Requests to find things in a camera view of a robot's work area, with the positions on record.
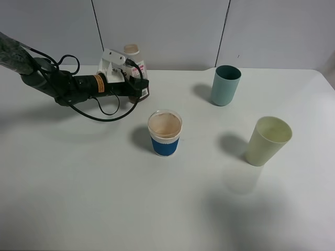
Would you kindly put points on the clear plastic drink bottle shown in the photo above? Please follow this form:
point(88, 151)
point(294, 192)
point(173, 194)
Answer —
point(132, 51)

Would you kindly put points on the teal plastic cup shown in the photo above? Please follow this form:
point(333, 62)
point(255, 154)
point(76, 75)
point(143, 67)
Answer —
point(225, 83)

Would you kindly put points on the pale green plastic cup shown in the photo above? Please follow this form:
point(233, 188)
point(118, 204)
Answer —
point(269, 136)

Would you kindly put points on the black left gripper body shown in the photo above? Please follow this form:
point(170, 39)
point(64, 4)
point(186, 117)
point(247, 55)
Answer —
point(82, 88)

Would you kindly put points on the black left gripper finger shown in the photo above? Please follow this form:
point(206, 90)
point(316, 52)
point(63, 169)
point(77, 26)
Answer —
point(133, 87)

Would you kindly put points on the clear cup with blue sleeve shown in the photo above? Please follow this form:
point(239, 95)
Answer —
point(165, 127)

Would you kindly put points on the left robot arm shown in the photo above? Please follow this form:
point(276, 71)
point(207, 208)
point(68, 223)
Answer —
point(43, 73)

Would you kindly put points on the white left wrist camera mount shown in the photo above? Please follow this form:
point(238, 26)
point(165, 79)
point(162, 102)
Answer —
point(111, 65)

